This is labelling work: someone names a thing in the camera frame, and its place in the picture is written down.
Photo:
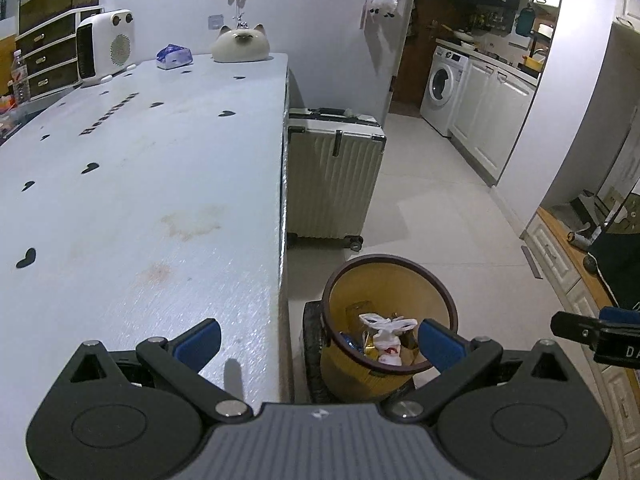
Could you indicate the white ribbed suitcase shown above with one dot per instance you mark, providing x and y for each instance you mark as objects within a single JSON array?
[{"x": 334, "y": 158}]

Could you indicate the gold foil wrapper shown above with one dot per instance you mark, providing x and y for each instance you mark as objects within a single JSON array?
[{"x": 368, "y": 347}]

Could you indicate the cat shaped ceramic holder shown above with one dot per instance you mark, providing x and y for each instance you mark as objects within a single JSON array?
[{"x": 239, "y": 45}]

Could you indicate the black drawer organizer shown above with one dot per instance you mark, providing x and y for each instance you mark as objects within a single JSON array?
[{"x": 50, "y": 54}]

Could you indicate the white space heater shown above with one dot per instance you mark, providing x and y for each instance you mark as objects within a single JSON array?
[{"x": 105, "y": 45}]

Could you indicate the blue tissue pack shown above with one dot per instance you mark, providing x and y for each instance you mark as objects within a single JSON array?
[{"x": 173, "y": 56}]

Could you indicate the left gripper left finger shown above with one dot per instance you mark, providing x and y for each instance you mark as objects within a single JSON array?
[{"x": 178, "y": 362}]

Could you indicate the white washing machine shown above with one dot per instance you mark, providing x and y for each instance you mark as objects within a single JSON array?
[{"x": 443, "y": 87}]

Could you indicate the standing water bottle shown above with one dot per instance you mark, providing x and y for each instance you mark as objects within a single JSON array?
[{"x": 19, "y": 74}]

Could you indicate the crushed blue can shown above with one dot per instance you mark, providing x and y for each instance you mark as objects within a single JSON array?
[{"x": 353, "y": 343}]

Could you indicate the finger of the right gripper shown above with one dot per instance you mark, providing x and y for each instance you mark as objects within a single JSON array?
[
  {"x": 620, "y": 316},
  {"x": 578, "y": 328}
]

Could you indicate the knotted white plastic bag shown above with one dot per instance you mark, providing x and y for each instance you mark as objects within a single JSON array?
[{"x": 387, "y": 333}]

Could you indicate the white plush sheep toy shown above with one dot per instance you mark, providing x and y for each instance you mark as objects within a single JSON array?
[{"x": 384, "y": 8}]

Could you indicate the white kitchen cabinets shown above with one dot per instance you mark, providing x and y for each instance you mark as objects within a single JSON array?
[{"x": 490, "y": 113}]

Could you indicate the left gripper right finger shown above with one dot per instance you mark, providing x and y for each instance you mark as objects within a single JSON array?
[{"x": 463, "y": 366}]

